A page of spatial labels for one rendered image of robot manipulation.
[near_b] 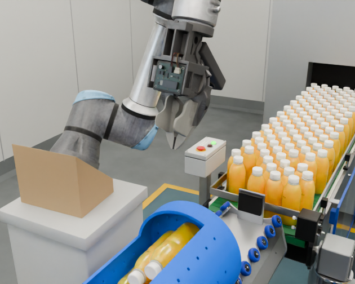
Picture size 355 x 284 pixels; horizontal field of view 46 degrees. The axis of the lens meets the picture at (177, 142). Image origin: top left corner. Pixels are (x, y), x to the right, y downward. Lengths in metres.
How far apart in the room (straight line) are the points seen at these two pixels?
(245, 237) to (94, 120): 0.67
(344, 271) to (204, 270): 0.81
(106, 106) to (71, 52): 3.53
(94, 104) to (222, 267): 0.59
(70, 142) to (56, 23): 3.43
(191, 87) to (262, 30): 5.05
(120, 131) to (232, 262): 0.50
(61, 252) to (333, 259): 0.96
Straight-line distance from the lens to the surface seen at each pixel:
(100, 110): 1.25
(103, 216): 1.21
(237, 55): 5.84
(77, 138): 1.22
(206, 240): 1.00
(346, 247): 1.68
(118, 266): 1.13
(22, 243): 1.34
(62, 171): 1.17
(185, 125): 0.70
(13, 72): 4.19
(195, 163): 1.72
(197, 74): 0.68
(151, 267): 0.99
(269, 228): 1.48
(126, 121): 1.24
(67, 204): 1.22
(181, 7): 0.69
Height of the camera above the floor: 1.78
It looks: 22 degrees down
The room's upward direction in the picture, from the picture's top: straight up
